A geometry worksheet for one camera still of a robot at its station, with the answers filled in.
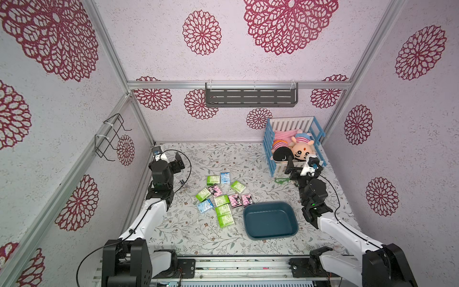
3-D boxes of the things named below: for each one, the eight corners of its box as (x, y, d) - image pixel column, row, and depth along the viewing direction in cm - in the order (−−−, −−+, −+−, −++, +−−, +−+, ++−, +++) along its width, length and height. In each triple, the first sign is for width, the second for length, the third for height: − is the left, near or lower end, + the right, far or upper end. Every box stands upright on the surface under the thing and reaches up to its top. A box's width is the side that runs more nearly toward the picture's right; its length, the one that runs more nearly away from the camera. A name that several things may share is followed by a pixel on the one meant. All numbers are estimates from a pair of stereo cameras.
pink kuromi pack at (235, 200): (231, 208, 92) (231, 206, 91) (229, 197, 96) (229, 195, 94) (243, 205, 93) (244, 203, 92) (240, 195, 97) (240, 192, 95)
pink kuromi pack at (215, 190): (215, 198, 96) (214, 196, 94) (208, 189, 99) (208, 187, 98) (222, 193, 97) (222, 191, 96) (216, 184, 101) (216, 182, 99)
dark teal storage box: (244, 239, 83) (245, 236, 79) (242, 206, 94) (243, 201, 89) (297, 239, 83) (301, 235, 79) (289, 206, 94) (293, 201, 89)
